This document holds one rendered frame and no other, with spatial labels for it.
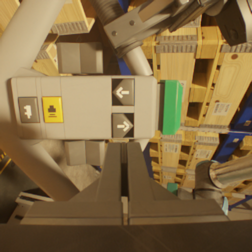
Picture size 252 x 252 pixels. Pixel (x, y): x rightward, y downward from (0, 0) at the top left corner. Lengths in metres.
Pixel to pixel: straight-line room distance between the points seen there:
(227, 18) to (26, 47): 0.29
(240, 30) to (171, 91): 0.12
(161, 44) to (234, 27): 0.77
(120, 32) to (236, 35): 0.17
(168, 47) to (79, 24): 0.49
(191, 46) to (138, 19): 0.85
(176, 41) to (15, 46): 0.87
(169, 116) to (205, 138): 1.61
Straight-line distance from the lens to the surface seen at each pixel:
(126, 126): 0.26
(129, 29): 0.24
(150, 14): 0.24
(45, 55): 1.35
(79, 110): 0.26
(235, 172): 1.05
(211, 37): 1.10
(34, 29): 0.30
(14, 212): 1.67
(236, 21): 0.31
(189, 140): 1.85
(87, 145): 0.28
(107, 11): 0.27
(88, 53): 0.26
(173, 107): 0.27
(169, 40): 1.07
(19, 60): 0.30
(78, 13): 1.06
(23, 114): 0.29
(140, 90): 0.25
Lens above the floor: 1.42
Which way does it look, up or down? 14 degrees down
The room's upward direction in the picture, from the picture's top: 94 degrees clockwise
